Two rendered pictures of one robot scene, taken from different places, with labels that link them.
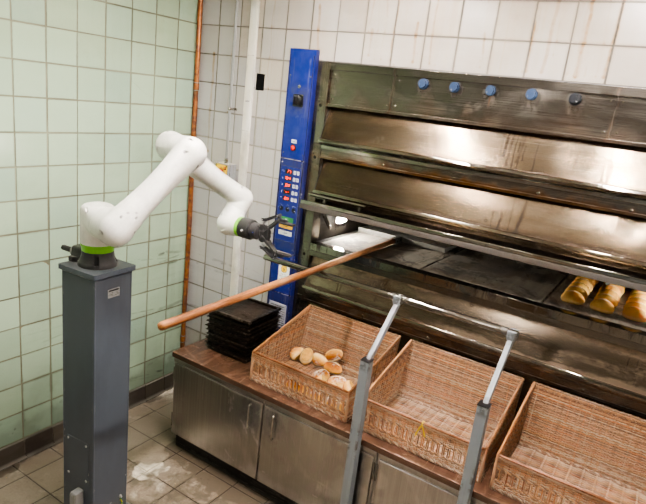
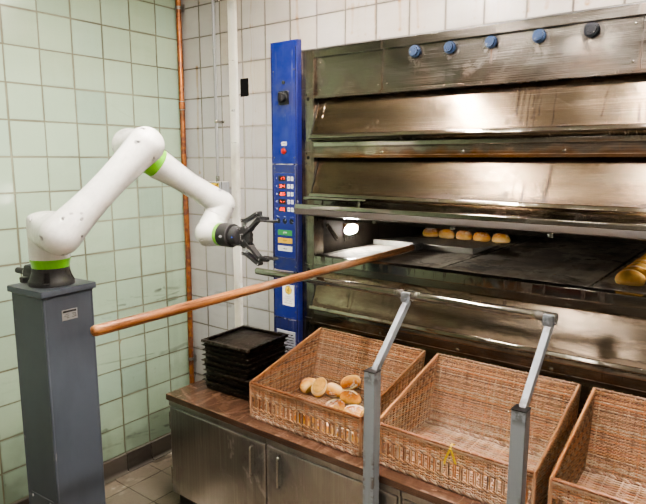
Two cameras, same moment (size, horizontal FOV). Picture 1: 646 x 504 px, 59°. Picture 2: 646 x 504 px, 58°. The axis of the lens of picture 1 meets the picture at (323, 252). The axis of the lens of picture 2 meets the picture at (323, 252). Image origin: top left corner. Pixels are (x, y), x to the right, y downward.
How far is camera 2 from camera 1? 50 cm
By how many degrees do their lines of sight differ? 9
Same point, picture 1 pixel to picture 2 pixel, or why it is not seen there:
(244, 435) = (249, 486)
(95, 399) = (56, 444)
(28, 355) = (5, 408)
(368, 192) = (369, 186)
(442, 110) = (439, 76)
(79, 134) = (49, 158)
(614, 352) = not seen: outside the picture
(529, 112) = (539, 57)
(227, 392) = (226, 434)
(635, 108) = not seen: outside the picture
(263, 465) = not seen: outside the picture
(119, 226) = (61, 229)
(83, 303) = (34, 328)
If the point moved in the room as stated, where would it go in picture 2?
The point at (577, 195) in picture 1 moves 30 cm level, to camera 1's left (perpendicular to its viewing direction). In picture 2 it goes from (612, 144) to (518, 144)
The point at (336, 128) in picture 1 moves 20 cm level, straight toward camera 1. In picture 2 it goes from (327, 121) to (322, 117)
